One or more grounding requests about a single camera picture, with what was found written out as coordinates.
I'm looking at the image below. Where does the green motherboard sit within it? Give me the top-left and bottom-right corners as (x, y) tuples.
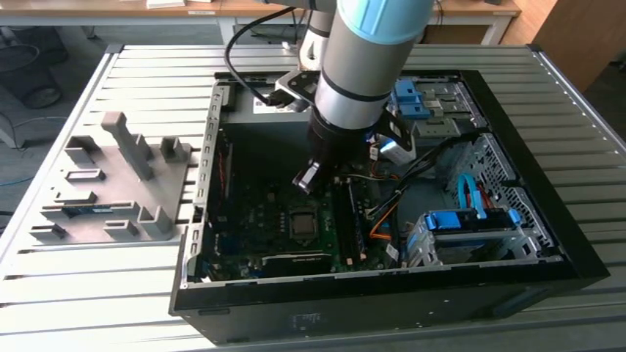
(203, 161), (407, 280)

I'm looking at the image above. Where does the metal socket cover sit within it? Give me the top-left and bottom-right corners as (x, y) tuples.
(287, 207), (321, 240)

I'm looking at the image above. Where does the grey metal disk bay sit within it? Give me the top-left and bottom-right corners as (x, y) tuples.
(390, 78), (492, 163)
(401, 211), (544, 268)

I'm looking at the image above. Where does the orange wire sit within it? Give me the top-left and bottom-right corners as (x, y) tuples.
(369, 208), (397, 242)

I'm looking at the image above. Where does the grey parts rack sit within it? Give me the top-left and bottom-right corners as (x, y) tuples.
(28, 111), (207, 246)

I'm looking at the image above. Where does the hard disk in blue carrier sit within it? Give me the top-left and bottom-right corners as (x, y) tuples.
(423, 208), (522, 232)

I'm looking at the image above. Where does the black PC case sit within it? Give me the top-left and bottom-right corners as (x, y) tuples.
(169, 68), (613, 345)

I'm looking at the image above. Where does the RAM stick green board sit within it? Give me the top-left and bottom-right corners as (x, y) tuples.
(60, 206), (118, 218)

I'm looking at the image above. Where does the blue wire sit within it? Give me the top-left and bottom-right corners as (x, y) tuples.
(455, 172), (492, 221)

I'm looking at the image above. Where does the black RAM slot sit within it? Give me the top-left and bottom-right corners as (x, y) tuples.
(335, 177), (355, 265)

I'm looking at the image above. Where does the grey power supply unit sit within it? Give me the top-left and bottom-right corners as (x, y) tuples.
(223, 85), (315, 125)

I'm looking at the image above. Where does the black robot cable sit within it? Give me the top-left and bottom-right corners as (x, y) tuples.
(223, 6), (299, 109)

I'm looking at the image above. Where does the wooden cabinet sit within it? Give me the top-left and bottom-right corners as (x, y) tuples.
(498, 0), (626, 93)

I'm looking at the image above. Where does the empty blue disk carrier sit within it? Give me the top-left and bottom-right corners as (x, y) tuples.
(390, 78), (441, 120)

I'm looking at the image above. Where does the black wire bundle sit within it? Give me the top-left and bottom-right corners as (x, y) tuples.
(369, 131), (485, 221)

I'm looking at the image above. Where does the black graphics card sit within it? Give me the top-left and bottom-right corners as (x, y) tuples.
(261, 250), (338, 276)

